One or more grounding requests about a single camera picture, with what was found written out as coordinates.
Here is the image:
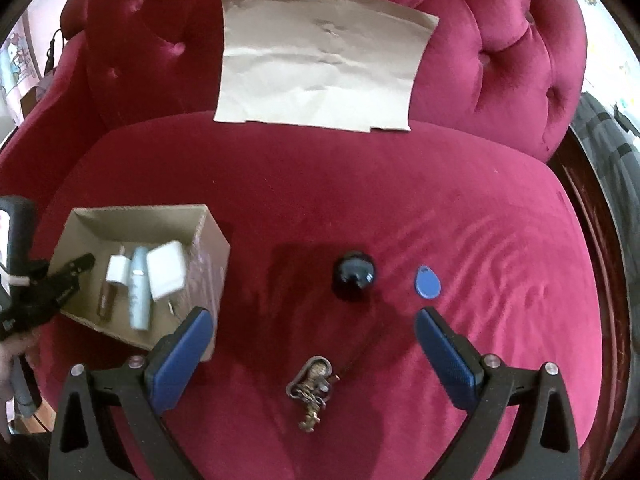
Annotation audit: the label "black round knob cap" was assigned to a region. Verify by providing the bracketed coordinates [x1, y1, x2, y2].
[332, 252, 376, 301]

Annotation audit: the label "large white wall charger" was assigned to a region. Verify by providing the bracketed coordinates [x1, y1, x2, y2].
[146, 240, 188, 316]

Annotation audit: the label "crumpled brown paper sheet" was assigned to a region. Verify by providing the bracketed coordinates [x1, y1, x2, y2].
[214, 0, 439, 133]

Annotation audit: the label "hello kitty wall poster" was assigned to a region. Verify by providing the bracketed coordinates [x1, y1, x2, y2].
[1, 15, 40, 131]

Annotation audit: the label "small brown cardboard box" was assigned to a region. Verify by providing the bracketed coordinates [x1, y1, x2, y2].
[21, 73, 53, 118]

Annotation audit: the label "metal keychain with charms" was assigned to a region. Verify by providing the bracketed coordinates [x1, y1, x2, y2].
[285, 356, 341, 434]

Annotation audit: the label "blue teardrop key fob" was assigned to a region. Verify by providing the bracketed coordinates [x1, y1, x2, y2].
[414, 266, 442, 300]

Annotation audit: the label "light blue cosmetic tube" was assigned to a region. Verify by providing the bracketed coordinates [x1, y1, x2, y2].
[128, 246, 152, 332]

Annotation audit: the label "small white plug adapter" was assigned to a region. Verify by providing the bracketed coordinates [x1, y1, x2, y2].
[105, 246, 131, 287]

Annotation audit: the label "grey plaid cloth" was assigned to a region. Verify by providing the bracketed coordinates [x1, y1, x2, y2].
[572, 92, 639, 472]

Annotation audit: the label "red velvet tufted armchair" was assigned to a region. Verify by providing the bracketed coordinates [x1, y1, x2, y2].
[1, 0, 602, 479]

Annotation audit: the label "brown lip gloss tube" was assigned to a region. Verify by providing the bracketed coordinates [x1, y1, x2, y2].
[96, 282, 117, 321]

